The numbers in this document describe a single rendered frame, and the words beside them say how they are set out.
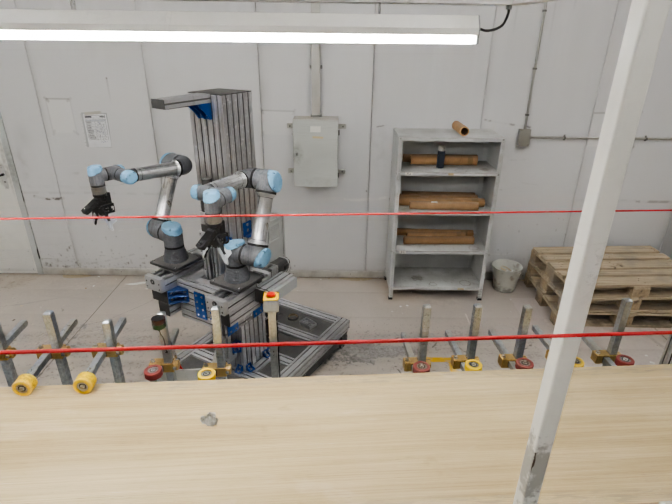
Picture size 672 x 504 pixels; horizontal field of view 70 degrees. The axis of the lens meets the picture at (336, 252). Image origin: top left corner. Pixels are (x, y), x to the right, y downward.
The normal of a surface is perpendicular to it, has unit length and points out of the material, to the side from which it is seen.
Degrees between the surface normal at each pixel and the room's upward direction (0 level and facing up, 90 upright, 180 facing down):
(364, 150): 90
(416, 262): 90
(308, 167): 90
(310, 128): 90
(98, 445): 0
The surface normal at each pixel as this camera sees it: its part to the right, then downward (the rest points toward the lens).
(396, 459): 0.01, -0.91
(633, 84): 0.07, 0.41
